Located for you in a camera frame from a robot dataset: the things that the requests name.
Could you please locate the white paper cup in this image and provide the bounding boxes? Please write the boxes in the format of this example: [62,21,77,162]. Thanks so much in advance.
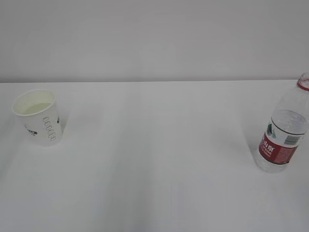
[12,89,62,147]

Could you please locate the clear water bottle red label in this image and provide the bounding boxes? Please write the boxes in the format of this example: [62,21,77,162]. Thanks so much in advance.
[253,73,309,173]

